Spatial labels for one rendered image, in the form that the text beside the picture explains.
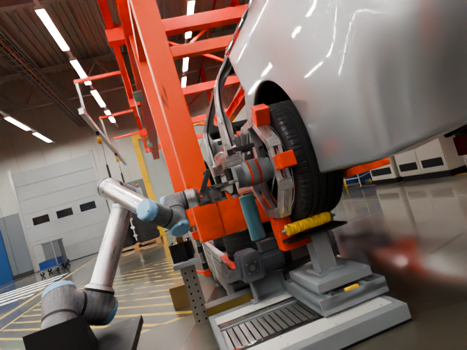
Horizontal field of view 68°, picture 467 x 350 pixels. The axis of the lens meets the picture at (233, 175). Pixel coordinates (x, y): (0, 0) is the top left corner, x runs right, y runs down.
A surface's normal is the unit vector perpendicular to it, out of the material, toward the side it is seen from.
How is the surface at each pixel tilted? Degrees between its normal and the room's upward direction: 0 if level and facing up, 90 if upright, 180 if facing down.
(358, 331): 90
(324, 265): 90
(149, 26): 90
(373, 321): 90
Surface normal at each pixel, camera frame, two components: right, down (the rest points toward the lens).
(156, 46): 0.19, -0.11
